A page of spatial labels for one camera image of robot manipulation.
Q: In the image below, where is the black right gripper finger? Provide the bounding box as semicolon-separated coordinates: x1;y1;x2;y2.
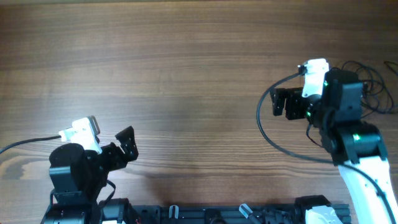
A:
285;87;307;120
270;88;287;116

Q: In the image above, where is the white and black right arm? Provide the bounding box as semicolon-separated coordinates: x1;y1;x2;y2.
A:
263;67;397;223

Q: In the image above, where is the black usb cable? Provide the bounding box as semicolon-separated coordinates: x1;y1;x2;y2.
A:
331;60;396;119
384;60;398;77

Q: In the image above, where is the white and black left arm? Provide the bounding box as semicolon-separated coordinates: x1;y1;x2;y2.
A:
42;126;141;224

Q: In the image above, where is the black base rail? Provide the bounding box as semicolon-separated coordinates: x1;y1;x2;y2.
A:
102;195;352;224

